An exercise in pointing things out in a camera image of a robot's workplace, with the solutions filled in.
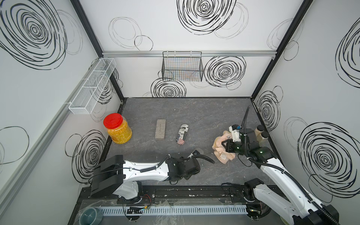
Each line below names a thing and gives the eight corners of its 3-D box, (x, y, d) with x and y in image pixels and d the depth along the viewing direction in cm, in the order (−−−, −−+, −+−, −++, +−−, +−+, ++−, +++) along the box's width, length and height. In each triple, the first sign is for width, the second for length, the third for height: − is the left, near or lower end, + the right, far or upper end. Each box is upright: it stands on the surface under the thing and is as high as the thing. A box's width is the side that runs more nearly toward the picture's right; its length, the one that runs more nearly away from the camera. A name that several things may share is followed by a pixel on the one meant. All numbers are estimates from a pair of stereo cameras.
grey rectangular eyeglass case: (155, 140, 97) (154, 137, 94) (157, 122, 107) (157, 119, 104) (164, 140, 97) (164, 137, 94) (166, 122, 107) (165, 119, 104)
